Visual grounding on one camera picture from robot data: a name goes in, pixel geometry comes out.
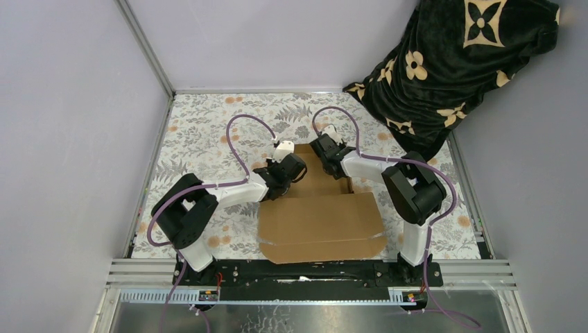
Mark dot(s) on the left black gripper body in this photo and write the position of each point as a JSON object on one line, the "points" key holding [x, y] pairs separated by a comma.
{"points": [[270, 164]]}

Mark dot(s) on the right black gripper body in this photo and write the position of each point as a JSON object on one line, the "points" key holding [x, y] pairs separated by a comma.
{"points": [[342, 145]]}

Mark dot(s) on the brown cardboard box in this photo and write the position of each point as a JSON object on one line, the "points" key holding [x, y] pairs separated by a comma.
{"points": [[320, 219]]}

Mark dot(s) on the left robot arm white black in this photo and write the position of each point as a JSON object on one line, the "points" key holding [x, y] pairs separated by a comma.
{"points": [[185, 210]]}

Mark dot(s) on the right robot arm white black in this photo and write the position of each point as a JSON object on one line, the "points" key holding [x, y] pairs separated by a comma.
{"points": [[416, 189]]}

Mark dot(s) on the floral patterned table mat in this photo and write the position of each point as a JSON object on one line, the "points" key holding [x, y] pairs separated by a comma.
{"points": [[195, 142]]}

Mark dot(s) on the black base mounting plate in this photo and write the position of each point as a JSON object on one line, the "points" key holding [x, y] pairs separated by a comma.
{"points": [[351, 280]]}

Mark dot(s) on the black floral blanket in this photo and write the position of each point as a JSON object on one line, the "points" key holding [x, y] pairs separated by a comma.
{"points": [[450, 55]]}

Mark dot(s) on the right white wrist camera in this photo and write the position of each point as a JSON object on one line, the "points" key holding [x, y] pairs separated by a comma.
{"points": [[332, 133]]}

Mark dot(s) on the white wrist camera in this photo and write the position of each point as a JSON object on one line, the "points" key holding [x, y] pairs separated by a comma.
{"points": [[332, 133], [281, 150]]}

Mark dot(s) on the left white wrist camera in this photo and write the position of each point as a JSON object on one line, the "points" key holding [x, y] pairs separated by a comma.
{"points": [[281, 150]]}

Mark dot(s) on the aluminium frame rail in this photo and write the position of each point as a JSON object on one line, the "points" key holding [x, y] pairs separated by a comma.
{"points": [[457, 274]]}

